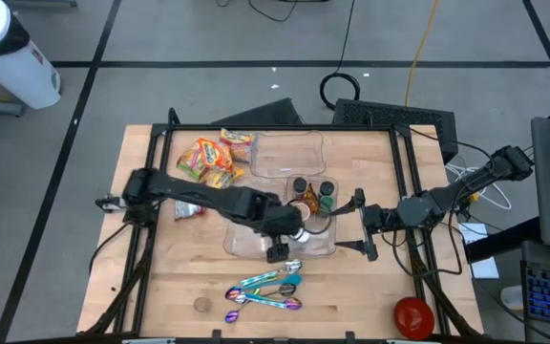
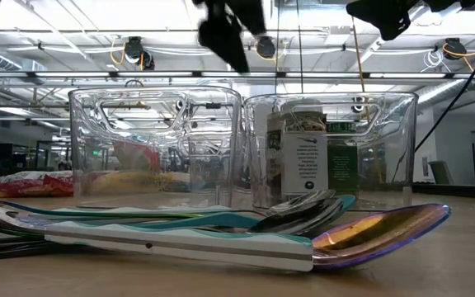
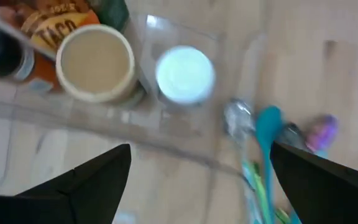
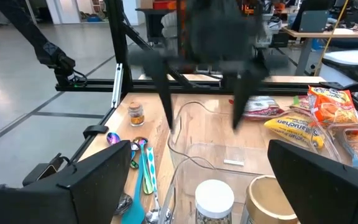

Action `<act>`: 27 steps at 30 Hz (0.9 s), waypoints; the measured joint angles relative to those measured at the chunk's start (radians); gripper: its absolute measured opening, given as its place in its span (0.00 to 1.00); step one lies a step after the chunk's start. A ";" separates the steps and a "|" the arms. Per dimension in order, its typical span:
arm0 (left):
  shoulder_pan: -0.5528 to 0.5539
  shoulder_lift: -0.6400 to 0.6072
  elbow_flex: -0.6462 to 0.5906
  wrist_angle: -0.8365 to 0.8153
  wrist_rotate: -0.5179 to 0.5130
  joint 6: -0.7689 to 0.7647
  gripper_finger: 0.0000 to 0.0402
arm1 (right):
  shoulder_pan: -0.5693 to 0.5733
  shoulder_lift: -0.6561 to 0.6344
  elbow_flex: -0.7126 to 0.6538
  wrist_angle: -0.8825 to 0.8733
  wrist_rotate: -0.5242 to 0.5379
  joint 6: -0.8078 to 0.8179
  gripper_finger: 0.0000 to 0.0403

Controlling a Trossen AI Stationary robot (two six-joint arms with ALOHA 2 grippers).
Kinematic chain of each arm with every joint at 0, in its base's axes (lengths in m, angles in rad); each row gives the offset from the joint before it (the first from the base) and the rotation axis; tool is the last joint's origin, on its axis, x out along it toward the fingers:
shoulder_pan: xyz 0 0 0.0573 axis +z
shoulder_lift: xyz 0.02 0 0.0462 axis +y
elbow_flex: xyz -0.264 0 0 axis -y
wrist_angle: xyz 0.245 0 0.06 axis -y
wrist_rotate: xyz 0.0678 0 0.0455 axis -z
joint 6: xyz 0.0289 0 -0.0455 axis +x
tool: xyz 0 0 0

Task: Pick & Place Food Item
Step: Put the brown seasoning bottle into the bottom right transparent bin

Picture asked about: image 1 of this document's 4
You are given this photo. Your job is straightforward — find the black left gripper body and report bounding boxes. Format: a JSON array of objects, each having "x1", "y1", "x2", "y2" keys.
[{"x1": 250, "y1": 190, "x2": 305, "y2": 265}]

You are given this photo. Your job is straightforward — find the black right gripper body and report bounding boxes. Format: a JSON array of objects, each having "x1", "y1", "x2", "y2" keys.
[{"x1": 353, "y1": 187, "x2": 400, "y2": 263}]

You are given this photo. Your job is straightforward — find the green spice jar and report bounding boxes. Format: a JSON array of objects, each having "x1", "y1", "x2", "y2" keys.
[{"x1": 319, "y1": 194, "x2": 336, "y2": 219}]

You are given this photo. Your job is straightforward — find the clear plastic bin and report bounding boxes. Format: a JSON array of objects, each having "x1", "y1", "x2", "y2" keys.
[
  {"x1": 286, "y1": 174, "x2": 341, "y2": 257},
  {"x1": 222, "y1": 177, "x2": 289, "y2": 259},
  {"x1": 249, "y1": 130, "x2": 328, "y2": 179}
]

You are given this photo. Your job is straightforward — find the orange taco seasoning packet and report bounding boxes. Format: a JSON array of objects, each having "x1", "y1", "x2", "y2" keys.
[{"x1": 303, "y1": 183, "x2": 322, "y2": 214}]

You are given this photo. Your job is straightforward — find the black-lid orange spice jar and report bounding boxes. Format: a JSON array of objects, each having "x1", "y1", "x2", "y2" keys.
[{"x1": 292, "y1": 176, "x2": 308, "y2": 200}]

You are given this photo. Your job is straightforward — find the silver spoon rainbow handle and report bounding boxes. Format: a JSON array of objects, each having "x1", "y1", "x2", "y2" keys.
[{"x1": 239, "y1": 258, "x2": 305, "y2": 289}]

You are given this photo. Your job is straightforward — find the teal plastic spoon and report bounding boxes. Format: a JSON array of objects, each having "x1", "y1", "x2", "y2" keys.
[{"x1": 242, "y1": 273, "x2": 304, "y2": 292}]

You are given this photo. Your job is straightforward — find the dark chrome spoon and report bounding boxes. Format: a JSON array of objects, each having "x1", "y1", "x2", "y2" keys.
[{"x1": 223, "y1": 282, "x2": 299, "y2": 325}]

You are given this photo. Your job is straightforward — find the iridescent rainbow metal spoon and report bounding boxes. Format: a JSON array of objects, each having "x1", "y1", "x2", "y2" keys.
[
  {"x1": 234, "y1": 291, "x2": 288, "y2": 308},
  {"x1": 255, "y1": 295, "x2": 304, "y2": 312},
  {"x1": 223, "y1": 286, "x2": 276, "y2": 305}
]

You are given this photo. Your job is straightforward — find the yellow red-print snack bag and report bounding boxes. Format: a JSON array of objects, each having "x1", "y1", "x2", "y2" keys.
[{"x1": 219, "y1": 127, "x2": 256, "y2": 163}]

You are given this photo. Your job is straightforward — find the orange snack bag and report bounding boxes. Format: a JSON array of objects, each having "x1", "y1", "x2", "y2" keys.
[{"x1": 197, "y1": 137, "x2": 234, "y2": 173}]

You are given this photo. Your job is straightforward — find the red and black bowl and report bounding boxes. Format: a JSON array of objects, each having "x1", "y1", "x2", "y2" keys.
[{"x1": 392, "y1": 295, "x2": 436, "y2": 342}]

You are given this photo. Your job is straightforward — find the silver and red packet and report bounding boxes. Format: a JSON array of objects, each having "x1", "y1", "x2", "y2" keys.
[{"x1": 173, "y1": 199, "x2": 208, "y2": 222}]

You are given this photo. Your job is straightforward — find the black flat panel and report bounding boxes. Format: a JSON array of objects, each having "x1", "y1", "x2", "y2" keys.
[{"x1": 210, "y1": 97, "x2": 305, "y2": 127}]

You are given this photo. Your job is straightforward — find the green and yellow snack bag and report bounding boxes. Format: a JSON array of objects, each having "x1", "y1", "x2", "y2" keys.
[{"x1": 176, "y1": 145, "x2": 209, "y2": 183}]

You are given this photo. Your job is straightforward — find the white paper sheet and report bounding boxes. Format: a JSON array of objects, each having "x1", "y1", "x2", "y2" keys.
[{"x1": 458, "y1": 222, "x2": 501, "y2": 281}]

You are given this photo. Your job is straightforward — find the white computer mouse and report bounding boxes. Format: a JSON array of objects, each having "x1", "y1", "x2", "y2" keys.
[{"x1": 499, "y1": 285, "x2": 525, "y2": 312}]

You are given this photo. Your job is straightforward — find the white trash can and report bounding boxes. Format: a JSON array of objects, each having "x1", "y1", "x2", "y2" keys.
[{"x1": 0, "y1": 0, "x2": 63, "y2": 111}]

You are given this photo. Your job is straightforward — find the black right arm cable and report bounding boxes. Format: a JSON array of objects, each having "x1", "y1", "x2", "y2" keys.
[{"x1": 389, "y1": 228, "x2": 465, "y2": 278}]

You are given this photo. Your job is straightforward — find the black hanging cable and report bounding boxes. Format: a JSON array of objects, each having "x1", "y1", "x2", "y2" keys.
[{"x1": 318, "y1": 0, "x2": 363, "y2": 112}]

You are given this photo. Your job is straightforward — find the black aluminium frame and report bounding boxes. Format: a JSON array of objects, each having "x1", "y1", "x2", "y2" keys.
[{"x1": 83, "y1": 107, "x2": 484, "y2": 344}]

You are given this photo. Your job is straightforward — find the white cable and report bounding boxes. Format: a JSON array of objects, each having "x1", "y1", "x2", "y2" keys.
[{"x1": 445, "y1": 161, "x2": 514, "y2": 211}]

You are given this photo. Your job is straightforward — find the black left base cable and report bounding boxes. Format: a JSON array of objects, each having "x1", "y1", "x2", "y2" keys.
[{"x1": 87, "y1": 222, "x2": 132, "y2": 276}]

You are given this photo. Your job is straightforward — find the yellow cable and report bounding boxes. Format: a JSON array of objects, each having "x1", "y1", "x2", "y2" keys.
[{"x1": 402, "y1": 0, "x2": 442, "y2": 108}]

